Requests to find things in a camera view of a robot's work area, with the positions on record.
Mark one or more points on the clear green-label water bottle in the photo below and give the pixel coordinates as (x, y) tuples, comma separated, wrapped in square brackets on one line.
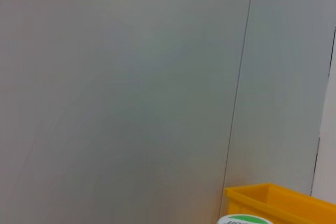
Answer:
[(244, 220)]

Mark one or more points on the yellow plastic bin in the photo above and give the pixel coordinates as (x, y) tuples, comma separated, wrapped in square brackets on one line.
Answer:
[(275, 205)]

